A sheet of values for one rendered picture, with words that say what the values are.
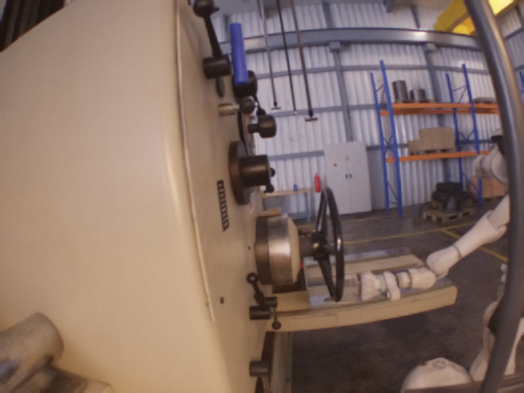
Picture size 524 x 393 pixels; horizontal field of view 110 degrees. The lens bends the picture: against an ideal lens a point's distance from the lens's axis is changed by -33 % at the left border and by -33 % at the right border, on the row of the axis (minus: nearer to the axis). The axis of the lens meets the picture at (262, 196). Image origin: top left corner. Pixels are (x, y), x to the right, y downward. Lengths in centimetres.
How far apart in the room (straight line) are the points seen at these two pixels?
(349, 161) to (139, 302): 755
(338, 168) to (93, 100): 749
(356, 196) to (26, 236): 771
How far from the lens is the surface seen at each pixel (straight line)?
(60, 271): 50
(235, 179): 54
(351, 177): 781
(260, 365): 62
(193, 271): 36
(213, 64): 46
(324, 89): 862
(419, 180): 925
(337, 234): 70
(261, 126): 76
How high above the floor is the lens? 155
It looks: 5 degrees down
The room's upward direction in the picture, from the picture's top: 7 degrees counter-clockwise
